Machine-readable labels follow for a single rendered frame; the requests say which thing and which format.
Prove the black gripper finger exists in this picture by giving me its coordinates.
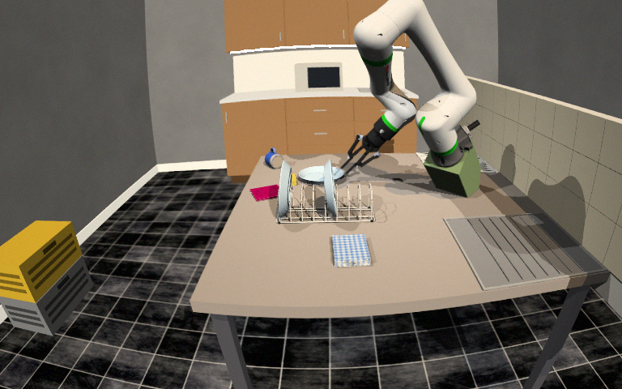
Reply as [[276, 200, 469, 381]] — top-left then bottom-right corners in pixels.
[[341, 134, 368, 169], [346, 146, 381, 174]]

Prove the dark pink square coaster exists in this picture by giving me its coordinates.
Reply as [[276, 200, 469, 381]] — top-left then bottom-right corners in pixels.
[[250, 185, 279, 202]]

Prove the white ribbed draining mat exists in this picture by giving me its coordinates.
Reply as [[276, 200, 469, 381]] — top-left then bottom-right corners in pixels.
[[416, 153, 499, 173]]

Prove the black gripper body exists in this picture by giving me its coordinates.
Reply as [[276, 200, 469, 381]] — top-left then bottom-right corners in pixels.
[[362, 128, 386, 152]]

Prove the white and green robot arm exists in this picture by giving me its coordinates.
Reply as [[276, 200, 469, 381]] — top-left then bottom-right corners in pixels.
[[353, 0, 480, 168]]

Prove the grey ribbed sink drainer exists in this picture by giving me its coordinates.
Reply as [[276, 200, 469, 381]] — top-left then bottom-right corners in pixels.
[[443, 212, 607, 291]]

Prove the blue and white checkered towel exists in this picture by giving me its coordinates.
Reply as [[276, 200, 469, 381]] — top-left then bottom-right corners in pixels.
[[332, 234, 371, 267]]

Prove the beige tiled wall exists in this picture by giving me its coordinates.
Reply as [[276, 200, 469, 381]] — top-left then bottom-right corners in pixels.
[[456, 76, 622, 318]]

